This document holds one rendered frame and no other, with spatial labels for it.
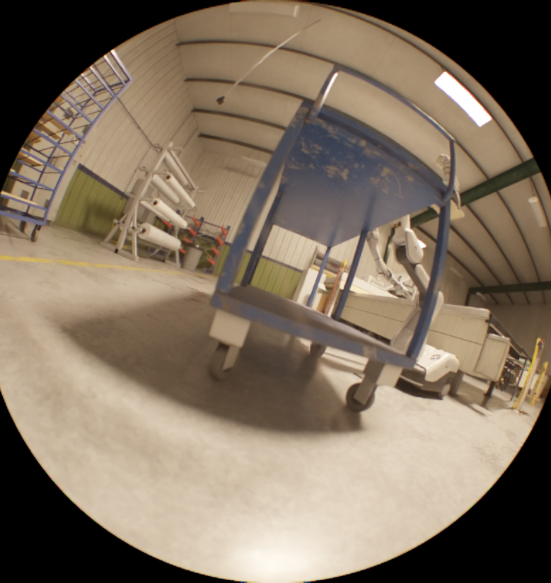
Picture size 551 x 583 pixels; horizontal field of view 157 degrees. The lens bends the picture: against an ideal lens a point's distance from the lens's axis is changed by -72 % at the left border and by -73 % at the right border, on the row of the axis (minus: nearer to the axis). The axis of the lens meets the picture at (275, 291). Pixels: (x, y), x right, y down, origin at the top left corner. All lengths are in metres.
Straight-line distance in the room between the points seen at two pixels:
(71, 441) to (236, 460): 0.32
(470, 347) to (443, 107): 5.59
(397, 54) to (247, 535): 6.20
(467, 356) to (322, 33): 6.27
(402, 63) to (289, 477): 6.19
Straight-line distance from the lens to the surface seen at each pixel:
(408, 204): 1.13
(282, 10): 4.62
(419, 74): 6.04
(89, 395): 0.53
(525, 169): 7.53
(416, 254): 1.55
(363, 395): 0.84
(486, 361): 2.08
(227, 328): 0.57
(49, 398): 0.52
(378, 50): 5.87
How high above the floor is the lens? 0.36
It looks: 1 degrees down
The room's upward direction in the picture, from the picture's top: 21 degrees clockwise
